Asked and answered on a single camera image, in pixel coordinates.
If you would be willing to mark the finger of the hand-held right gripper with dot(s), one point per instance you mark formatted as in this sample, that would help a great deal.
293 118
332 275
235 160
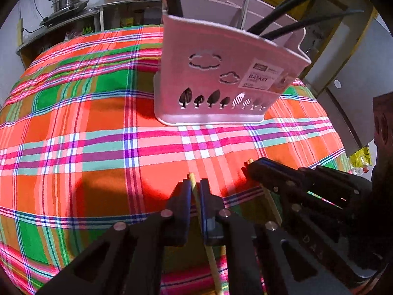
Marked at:
276 166
264 176

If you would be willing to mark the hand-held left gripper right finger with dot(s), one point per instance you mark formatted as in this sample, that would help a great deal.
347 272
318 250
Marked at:
205 199

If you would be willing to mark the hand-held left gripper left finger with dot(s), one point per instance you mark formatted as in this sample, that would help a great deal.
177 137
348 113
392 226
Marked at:
186 199

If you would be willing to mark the light wooden chopstick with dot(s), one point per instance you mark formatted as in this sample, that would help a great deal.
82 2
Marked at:
274 206
194 187

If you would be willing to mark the pink plastic utensil basket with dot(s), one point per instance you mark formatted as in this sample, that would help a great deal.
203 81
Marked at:
221 86

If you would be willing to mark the yellow snack packet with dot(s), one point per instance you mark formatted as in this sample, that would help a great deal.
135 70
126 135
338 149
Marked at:
361 159

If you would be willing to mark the brown wooden furniture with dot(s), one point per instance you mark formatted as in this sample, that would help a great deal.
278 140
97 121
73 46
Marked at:
383 116

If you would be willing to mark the white door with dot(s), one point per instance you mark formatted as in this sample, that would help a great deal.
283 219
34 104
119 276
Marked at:
344 83

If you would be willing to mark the plaid tablecloth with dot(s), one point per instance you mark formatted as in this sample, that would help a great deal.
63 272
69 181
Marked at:
92 135

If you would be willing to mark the metal utensil in basket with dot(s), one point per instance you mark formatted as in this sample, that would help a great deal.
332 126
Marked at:
246 3

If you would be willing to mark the metal counter shelf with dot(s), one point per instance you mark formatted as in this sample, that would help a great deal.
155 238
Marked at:
76 27

